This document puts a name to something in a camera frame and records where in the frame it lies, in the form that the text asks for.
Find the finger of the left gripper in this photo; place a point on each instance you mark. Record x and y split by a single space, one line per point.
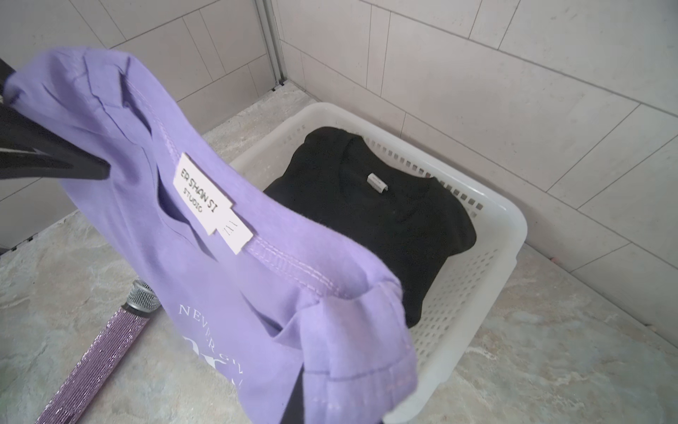
28 150

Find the purple Persist t-shirt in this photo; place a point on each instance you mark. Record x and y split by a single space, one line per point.
268 298

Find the black t-shirt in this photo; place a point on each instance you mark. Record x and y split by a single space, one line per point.
412 224

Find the white plastic laundry basket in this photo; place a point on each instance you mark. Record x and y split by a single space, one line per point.
467 285

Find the purple glitter microphone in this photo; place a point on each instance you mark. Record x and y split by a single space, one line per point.
102 358

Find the aluminium corner post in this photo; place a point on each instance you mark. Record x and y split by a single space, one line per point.
269 30

